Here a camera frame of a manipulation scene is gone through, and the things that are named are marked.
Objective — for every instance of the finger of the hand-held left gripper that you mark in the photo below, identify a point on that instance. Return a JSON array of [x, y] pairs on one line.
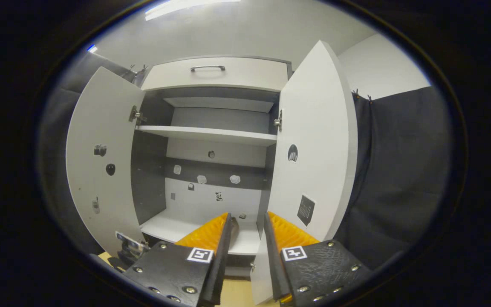
[[130, 251]]

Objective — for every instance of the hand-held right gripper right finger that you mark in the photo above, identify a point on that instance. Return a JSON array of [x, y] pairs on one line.
[[273, 264]]

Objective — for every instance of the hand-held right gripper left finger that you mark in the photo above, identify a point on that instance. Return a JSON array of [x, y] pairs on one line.
[[219, 264]]

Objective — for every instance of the cabinet door with camera sticker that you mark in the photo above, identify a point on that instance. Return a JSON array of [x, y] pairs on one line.
[[100, 119]]

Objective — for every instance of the cabinet door with calendar sticker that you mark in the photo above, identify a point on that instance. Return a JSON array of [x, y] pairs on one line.
[[313, 128]]

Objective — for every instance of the metal door hinge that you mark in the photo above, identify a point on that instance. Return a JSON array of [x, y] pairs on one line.
[[137, 116], [278, 121]]

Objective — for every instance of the white cabinet drawer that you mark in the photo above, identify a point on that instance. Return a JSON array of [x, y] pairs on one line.
[[249, 74]]

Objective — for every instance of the black backdrop cloth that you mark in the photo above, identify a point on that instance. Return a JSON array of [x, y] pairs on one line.
[[399, 170]]

